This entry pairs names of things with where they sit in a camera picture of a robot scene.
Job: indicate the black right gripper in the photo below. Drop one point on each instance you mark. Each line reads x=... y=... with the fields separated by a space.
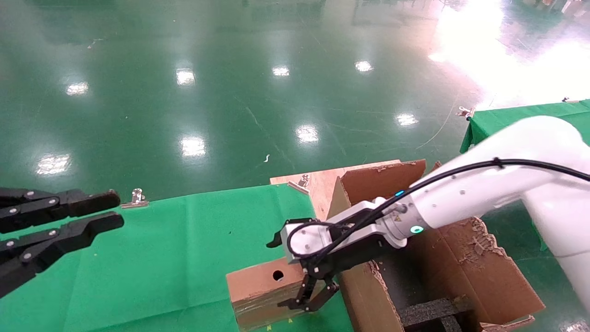
x=359 y=251

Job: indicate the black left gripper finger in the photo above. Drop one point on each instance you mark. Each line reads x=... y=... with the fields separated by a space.
x=92 y=226
x=92 y=202

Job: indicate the taped cardboard box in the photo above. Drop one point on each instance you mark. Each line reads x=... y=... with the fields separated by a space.
x=258 y=286

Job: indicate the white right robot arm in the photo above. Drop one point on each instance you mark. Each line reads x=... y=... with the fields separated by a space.
x=530 y=152

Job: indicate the large open cardboard carton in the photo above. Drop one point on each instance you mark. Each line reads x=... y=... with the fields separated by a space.
x=484 y=272

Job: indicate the silver metal clip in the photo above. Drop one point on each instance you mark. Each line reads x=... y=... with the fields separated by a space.
x=465 y=112
x=568 y=99
x=134 y=199
x=302 y=182

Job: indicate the green tablecloth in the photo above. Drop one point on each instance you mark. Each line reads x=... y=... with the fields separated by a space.
x=175 y=258

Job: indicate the black foam insert block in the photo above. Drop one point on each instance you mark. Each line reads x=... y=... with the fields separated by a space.
x=428 y=311

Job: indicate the green cloth side table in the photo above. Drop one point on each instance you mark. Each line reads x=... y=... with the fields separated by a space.
x=498 y=120

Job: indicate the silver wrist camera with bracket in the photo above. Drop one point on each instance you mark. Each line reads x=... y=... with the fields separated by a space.
x=304 y=242

